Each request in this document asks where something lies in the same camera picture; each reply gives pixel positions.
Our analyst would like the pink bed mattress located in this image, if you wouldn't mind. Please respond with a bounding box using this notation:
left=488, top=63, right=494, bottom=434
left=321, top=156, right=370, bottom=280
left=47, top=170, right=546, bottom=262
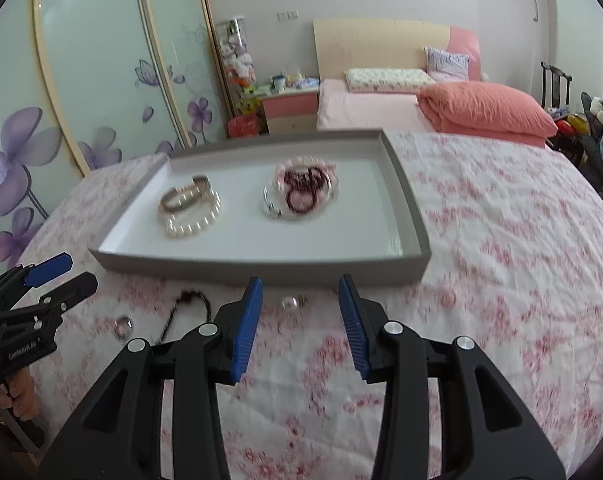
left=317, top=79, right=435, bottom=132

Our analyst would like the wardrobe with flower doors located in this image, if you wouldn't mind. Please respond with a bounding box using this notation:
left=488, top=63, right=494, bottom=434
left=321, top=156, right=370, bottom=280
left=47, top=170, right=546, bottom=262
left=0, top=0, right=228, bottom=272

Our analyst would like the floral pillow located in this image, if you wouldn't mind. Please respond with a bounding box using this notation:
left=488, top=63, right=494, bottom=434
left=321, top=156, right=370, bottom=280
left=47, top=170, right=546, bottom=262
left=345, top=68, right=435, bottom=94

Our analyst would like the purple patterned pillow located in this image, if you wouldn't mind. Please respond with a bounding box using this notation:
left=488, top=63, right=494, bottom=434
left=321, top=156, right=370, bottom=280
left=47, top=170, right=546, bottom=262
left=424, top=47, right=471, bottom=82

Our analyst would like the pink nightstand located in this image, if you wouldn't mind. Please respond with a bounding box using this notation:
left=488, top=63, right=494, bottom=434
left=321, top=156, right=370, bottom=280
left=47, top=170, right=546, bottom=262
left=261, top=87, right=320, bottom=136

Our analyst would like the red bin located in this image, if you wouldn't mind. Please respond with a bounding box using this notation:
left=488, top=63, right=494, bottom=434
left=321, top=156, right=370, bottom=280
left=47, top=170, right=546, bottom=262
left=228, top=114, right=261, bottom=139

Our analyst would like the pearl earring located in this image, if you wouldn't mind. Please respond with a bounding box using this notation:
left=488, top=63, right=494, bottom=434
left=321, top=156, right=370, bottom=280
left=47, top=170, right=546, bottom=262
left=280, top=295, right=308, bottom=311

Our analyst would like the grey cardboard tray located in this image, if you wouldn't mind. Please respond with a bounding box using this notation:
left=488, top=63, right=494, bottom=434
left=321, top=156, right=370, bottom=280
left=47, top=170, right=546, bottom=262
left=90, top=130, right=431, bottom=287

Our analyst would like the wide silver cuff bangle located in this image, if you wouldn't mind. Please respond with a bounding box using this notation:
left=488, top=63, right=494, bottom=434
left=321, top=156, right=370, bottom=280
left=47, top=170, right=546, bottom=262
left=158, top=176, right=210, bottom=214

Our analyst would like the wall socket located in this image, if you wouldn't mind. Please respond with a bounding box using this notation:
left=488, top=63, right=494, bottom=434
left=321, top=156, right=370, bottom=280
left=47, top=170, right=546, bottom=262
left=276, top=10, right=299, bottom=22

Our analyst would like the black bead bracelet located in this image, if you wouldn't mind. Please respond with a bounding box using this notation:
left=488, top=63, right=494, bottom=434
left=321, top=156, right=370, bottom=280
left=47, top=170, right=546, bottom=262
left=159, top=287, right=214, bottom=345

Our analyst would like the dark wooden chair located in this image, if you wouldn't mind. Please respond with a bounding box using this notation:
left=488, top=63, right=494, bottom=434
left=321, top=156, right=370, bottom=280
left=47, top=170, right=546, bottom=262
left=540, top=62, right=574, bottom=110

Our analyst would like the salmon folded duvet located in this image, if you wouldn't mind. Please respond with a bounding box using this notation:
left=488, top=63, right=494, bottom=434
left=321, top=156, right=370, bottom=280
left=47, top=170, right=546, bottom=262
left=417, top=81, right=557, bottom=148

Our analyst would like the thin silver bangle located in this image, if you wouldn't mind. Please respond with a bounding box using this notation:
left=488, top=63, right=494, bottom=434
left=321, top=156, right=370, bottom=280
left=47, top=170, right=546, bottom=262
left=262, top=169, right=339, bottom=221

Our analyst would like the plush toy display tube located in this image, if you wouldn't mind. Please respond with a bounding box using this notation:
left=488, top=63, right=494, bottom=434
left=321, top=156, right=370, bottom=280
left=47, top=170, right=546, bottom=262
left=216, top=16, right=258, bottom=116

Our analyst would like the dark red bead necklace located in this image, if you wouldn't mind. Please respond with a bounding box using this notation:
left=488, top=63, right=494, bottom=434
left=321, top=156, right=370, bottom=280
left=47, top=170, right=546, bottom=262
left=279, top=167, right=328, bottom=214

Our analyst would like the white mug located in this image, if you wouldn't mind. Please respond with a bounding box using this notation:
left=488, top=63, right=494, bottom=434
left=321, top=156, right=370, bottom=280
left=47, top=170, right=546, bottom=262
left=272, top=75, right=287, bottom=93

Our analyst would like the beige pink headboard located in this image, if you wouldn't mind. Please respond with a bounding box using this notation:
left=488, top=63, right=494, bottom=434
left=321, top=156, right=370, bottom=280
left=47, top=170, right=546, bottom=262
left=313, top=18, right=483, bottom=80

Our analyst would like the person's left hand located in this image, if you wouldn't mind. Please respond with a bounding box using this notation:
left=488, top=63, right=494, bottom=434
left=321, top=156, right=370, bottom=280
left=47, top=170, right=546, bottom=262
left=0, top=367, right=40, bottom=422

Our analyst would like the pink floral bedsheet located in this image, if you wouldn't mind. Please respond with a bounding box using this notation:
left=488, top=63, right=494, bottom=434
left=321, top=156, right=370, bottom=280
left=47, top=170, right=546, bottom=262
left=24, top=132, right=603, bottom=479

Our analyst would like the white pearl bracelet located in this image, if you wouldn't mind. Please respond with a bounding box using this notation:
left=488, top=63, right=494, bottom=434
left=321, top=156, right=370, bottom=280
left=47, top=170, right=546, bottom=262
left=157, top=186, right=222, bottom=240

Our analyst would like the light pink bead bracelet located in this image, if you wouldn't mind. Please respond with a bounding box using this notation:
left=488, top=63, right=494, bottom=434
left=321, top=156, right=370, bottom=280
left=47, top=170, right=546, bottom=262
left=273, top=156, right=341, bottom=214

